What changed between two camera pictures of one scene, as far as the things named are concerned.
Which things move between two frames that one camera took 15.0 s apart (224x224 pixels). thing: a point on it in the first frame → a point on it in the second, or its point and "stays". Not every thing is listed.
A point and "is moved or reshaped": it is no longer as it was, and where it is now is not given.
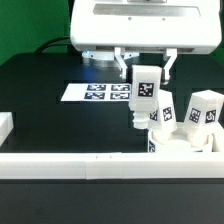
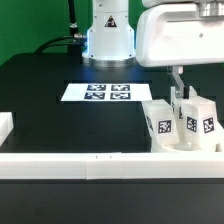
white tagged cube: (162, 121) is moved or reshaped
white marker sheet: (76, 92) stays
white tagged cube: (204, 113) → (181, 112)
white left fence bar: (6, 125) stays
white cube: (145, 87) → (199, 123)
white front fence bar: (112, 165) stays
